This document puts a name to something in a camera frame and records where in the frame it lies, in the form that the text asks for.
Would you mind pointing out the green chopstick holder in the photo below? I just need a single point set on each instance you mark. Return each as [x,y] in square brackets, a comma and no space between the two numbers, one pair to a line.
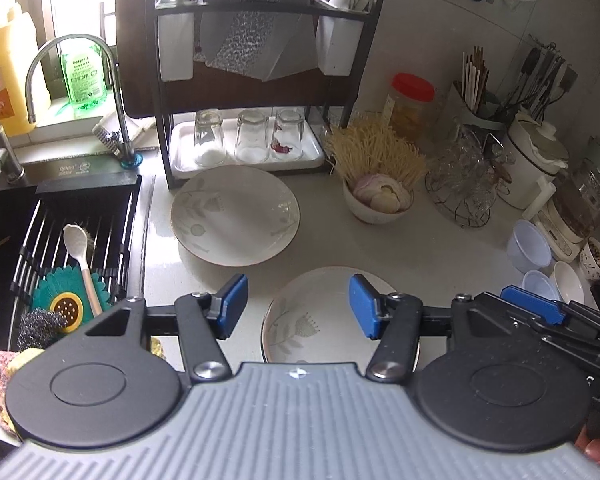
[480,121]

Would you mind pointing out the large floral ceramic plate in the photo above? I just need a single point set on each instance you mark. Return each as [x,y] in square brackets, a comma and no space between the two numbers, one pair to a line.
[230,220]

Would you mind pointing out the clear drinking glass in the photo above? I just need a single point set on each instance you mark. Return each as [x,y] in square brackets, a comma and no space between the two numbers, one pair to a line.
[251,137]
[209,140]

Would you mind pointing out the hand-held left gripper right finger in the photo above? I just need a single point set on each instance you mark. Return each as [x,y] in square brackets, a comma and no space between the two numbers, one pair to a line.
[364,305]

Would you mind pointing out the group of clear glass cups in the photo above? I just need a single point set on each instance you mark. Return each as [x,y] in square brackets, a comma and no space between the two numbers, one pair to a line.
[455,170]

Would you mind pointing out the black sink drain rack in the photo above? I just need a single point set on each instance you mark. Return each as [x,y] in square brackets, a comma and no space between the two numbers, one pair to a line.
[45,240]

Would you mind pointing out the small translucent plastic bowl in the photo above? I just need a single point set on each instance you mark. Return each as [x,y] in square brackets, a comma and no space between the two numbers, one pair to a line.
[540,282]

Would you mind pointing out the small floral ceramic plate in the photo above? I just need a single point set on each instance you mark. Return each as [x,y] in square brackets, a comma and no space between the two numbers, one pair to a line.
[310,320]

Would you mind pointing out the white spoon in sink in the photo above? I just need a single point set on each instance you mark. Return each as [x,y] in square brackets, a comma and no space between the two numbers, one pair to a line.
[77,245]

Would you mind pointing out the hanging kitchen utensil set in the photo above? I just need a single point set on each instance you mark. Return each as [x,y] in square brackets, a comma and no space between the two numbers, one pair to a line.
[532,72]

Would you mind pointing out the chrome gooseneck faucet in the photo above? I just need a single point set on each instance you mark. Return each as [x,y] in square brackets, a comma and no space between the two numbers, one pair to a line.
[122,125]

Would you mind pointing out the black metal dish rack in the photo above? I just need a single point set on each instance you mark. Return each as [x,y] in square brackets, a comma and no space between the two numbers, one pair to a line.
[164,125]

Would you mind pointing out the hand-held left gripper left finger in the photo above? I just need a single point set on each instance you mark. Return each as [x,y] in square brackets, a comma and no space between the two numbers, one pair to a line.
[232,305]

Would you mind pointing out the white bowl with onion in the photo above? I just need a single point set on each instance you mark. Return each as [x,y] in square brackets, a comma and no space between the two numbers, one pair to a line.
[375,215]

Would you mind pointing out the patterned bowl with spices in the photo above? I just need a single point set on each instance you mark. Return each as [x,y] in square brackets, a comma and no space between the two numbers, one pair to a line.
[592,267]

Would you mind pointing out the clear glass with red print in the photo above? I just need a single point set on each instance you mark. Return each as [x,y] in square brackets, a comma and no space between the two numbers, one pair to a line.
[287,135]

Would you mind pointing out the bundle of chopsticks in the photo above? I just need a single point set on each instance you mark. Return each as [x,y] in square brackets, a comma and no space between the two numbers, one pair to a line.
[475,80]

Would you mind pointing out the glass kettle with white base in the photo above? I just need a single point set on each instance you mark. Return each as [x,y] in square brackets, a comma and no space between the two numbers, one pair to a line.
[580,200]

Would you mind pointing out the yellow detergent jug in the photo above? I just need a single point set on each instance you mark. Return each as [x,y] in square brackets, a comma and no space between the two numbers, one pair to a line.
[5,60]

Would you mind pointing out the black kitchen sink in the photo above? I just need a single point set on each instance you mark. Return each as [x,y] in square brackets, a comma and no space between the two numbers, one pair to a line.
[10,210]

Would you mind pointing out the black wall socket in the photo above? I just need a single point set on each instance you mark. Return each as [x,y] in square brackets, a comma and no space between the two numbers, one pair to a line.
[570,76]

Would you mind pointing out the red onion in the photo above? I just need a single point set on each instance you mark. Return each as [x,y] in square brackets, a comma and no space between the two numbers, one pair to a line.
[367,190]

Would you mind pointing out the red lid plastic jar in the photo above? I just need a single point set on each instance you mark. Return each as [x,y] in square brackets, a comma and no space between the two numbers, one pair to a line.
[410,110]

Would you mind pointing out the garlic bulb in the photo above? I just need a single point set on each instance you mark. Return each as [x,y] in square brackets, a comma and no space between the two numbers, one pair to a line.
[392,197]

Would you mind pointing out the white drip tray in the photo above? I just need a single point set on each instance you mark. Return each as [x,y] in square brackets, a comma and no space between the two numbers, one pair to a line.
[230,167]

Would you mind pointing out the large translucent plastic bowl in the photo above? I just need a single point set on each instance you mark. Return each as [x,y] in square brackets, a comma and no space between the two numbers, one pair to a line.
[527,247]

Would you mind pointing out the plain white ceramic bowl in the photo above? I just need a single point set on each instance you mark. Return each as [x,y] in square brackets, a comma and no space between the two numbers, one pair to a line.
[570,282]

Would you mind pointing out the clear glass pitcher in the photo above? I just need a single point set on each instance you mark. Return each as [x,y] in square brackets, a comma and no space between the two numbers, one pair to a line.
[455,115]

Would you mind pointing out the white cutlery holder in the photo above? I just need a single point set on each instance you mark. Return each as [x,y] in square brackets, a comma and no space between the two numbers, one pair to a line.
[335,45]
[176,50]

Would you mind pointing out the dark brown cutting board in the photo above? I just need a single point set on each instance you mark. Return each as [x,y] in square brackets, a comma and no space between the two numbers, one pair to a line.
[135,35]

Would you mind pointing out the silver embossed foil sheet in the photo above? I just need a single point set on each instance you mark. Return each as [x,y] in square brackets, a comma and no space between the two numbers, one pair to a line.
[260,25]

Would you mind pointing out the white electric cooking pot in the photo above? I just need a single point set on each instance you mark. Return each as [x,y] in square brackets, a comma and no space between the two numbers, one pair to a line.
[525,175]

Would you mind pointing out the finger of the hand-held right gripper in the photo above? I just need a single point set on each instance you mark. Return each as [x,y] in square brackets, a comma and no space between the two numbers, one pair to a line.
[535,302]

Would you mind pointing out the steel wool scrubber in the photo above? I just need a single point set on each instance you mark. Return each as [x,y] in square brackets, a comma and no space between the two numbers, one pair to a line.
[37,330]

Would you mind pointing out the green dish soap bottle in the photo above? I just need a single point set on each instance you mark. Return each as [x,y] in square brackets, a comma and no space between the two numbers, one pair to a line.
[82,80]

